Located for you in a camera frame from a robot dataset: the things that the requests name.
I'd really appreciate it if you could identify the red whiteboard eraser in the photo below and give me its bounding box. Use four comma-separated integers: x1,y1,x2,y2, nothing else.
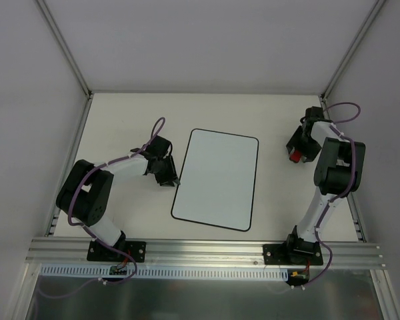
289,150,302,163

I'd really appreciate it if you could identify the white whiteboard black rim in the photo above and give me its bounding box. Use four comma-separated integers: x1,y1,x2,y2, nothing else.
171,129,259,232

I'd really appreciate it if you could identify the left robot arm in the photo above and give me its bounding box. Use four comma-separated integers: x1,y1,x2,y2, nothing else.
55,136,179,261

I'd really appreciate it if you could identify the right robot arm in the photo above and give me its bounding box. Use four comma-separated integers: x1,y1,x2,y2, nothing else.
283,107,366,265

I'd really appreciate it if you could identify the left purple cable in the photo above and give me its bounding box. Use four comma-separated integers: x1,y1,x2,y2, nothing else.
36,116,167,299

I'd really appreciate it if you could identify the right aluminium frame post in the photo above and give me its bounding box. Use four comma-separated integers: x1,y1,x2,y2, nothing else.
320,0,387,101

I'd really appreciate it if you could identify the aluminium frame post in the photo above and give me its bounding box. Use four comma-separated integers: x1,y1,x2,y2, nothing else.
34,0,92,99
320,0,387,101

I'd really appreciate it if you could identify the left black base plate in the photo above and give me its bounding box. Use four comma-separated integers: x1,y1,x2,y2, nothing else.
87,239,146,263

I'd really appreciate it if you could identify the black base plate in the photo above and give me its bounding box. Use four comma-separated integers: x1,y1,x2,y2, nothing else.
87,239,146,263
263,243,323,266

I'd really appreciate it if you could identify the aluminium mounting rail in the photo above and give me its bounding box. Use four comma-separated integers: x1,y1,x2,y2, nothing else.
25,237,387,269

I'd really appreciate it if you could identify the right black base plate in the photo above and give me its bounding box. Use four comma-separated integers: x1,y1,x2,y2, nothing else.
263,243,323,266

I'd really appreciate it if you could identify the white slotted cable duct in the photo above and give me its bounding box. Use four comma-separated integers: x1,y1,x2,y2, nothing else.
39,264,289,282

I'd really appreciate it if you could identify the left aluminium frame post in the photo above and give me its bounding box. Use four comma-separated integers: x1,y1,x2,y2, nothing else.
34,0,92,99

